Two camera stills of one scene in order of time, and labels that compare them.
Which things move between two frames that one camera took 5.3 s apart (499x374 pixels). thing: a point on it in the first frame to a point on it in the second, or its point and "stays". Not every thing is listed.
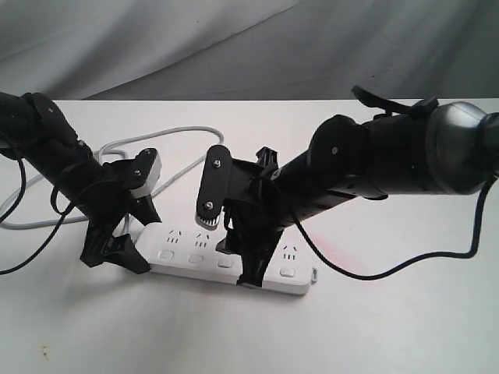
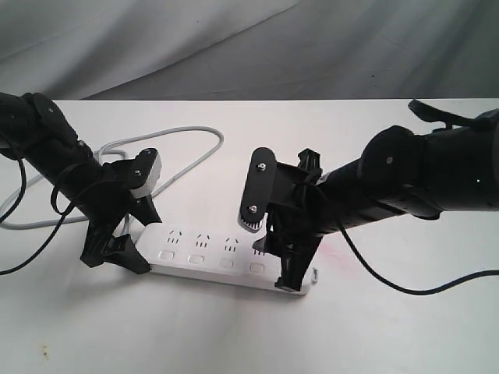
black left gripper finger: x=145 y=210 stays
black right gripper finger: x=258 y=251 to x=297 y=253
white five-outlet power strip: x=185 y=250 stays
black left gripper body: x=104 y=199 stays
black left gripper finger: x=122 y=249 stays
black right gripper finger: x=233 y=243 to x=271 y=243
